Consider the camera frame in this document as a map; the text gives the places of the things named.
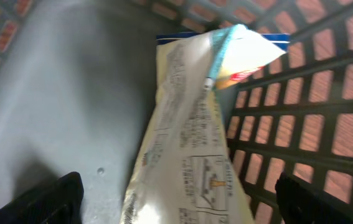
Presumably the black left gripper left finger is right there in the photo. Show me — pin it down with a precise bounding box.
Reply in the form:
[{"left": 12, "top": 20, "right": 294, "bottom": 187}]
[{"left": 0, "top": 172, "right": 84, "bottom": 224}]

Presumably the cream blue snack bag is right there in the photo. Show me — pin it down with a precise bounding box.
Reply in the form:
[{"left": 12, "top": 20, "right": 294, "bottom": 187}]
[{"left": 120, "top": 24, "right": 289, "bottom": 224}]

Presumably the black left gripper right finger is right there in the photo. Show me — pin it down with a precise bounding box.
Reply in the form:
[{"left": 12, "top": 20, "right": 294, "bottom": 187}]
[{"left": 275, "top": 172, "right": 353, "bottom": 224}]

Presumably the grey plastic mesh basket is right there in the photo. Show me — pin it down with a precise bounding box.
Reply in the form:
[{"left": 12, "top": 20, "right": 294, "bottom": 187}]
[{"left": 0, "top": 1, "right": 353, "bottom": 223}]

